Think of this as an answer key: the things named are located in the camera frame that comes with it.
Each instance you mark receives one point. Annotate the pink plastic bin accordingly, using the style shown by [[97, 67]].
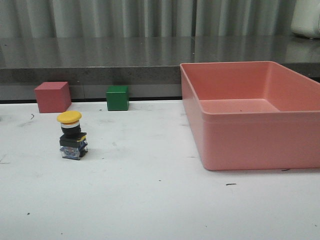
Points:
[[252, 115]]

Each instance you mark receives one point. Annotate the grey counter shelf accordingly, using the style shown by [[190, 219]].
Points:
[[149, 66]]

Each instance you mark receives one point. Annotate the pink cube block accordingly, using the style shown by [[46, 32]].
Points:
[[53, 97]]

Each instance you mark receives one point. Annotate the yellow push button switch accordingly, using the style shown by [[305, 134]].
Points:
[[73, 142]]

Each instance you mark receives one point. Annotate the white appliance in background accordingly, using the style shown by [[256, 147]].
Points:
[[306, 19]]

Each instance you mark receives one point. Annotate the green cube block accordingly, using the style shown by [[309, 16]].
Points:
[[117, 97]]

